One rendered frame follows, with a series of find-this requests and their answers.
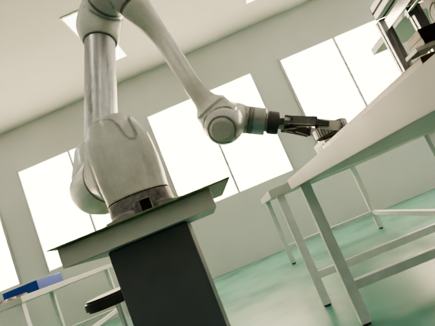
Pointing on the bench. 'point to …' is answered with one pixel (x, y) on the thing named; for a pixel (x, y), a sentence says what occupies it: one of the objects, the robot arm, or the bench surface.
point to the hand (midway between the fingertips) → (329, 129)
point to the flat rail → (396, 13)
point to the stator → (328, 131)
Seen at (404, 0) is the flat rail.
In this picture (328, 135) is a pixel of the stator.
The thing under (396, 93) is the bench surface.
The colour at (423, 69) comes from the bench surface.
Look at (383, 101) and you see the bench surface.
